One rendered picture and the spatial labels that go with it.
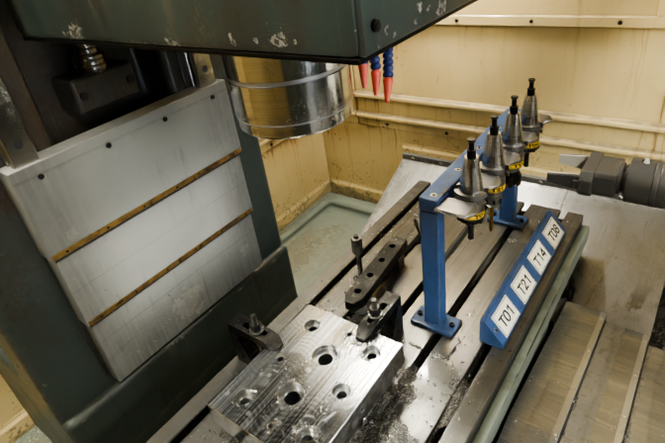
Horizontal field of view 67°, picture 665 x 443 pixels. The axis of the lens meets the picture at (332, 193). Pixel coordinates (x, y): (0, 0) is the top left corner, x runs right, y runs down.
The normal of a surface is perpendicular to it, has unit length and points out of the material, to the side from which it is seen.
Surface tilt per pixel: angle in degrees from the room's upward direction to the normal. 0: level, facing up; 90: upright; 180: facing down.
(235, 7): 90
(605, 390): 8
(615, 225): 24
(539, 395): 7
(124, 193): 90
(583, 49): 90
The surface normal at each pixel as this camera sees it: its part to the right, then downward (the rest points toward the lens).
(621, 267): -0.36, -0.59
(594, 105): -0.59, 0.48
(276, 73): -0.08, 0.51
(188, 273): 0.80, 0.23
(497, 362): -0.13, -0.86
